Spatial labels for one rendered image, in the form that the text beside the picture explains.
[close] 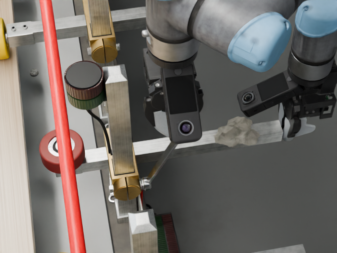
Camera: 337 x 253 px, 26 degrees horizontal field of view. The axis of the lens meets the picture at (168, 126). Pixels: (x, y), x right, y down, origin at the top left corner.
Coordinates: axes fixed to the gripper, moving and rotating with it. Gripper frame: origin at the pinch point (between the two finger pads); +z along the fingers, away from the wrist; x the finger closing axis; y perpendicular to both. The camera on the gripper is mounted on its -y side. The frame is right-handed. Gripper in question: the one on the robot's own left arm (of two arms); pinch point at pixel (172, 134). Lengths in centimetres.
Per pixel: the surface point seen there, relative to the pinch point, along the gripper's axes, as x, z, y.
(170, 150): 0.5, 3.1, -1.0
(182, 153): -3.6, 18.4, 7.4
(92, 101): 12.1, -7.8, 3.0
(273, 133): -21.1, 16.4, 7.8
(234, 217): -28, 104, 34
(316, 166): -58, 104, 47
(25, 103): 27, 42, 42
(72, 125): 16, 42, 34
